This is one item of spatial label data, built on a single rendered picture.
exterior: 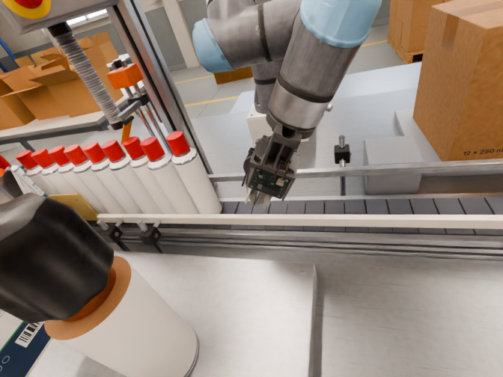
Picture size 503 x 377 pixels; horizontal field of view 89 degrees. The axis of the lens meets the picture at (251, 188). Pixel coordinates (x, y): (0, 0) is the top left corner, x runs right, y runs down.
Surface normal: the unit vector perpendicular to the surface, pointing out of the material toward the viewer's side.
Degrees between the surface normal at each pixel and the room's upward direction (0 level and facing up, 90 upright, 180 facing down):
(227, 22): 51
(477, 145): 90
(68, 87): 90
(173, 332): 90
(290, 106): 81
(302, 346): 0
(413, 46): 90
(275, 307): 0
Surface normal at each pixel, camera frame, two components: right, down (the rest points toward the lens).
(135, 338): 0.75, 0.27
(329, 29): -0.33, 0.59
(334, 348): -0.24, -0.74
